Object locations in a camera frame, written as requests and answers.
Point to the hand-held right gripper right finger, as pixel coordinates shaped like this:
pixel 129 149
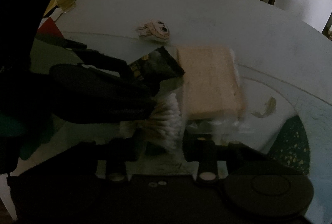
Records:
pixel 190 144

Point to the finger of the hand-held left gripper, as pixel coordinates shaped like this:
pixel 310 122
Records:
pixel 109 61
pixel 147 87

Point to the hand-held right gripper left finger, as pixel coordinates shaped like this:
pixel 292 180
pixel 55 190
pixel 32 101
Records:
pixel 138 147

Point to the black snack packet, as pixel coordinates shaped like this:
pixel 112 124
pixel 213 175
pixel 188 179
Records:
pixel 160 63

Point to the cotton swab pack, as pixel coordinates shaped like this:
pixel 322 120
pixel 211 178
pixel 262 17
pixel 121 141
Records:
pixel 168 120

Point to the red cardboard box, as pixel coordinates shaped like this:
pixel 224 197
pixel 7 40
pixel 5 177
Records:
pixel 50 28

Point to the pale plush toy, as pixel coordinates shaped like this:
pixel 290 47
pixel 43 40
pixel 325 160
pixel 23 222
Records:
pixel 155 29

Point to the teal cloth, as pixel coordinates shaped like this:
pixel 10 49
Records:
pixel 18 133

